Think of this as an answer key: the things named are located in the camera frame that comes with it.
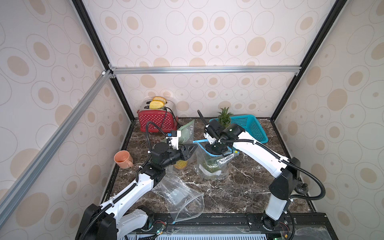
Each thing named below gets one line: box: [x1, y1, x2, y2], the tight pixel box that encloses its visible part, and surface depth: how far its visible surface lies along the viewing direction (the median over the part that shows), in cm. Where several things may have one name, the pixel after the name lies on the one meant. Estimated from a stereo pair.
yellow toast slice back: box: [152, 96, 167, 105], surface depth 108 cm
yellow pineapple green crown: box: [217, 107, 234, 128], surface depth 96 cm
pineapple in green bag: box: [173, 159, 188, 170], surface depth 89 cm
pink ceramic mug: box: [114, 150, 134, 169], surface depth 90 cm
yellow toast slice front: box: [149, 100, 165, 109], surface depth 105 cm
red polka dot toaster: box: [137, 100, 178, 133], surface depth 105 cm
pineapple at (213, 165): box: [202, 155, 222, 173], surface depth 74 cm
